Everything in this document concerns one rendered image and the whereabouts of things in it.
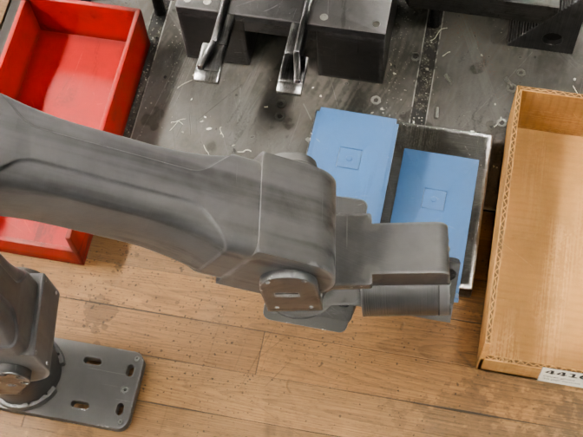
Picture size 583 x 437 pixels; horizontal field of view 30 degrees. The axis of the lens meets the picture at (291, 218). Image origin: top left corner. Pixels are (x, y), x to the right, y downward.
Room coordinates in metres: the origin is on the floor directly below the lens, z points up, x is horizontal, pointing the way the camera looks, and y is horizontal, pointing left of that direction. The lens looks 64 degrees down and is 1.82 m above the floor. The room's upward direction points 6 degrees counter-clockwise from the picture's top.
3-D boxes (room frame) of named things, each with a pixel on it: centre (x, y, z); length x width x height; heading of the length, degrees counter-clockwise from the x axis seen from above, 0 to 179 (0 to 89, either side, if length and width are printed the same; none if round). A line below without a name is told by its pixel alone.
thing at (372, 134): (0.44, -0.05, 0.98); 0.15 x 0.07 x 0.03; 163
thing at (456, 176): (0.41, -0.12, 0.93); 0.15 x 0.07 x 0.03; 163
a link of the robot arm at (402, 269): (0.29, -0.04, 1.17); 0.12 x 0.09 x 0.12; 83
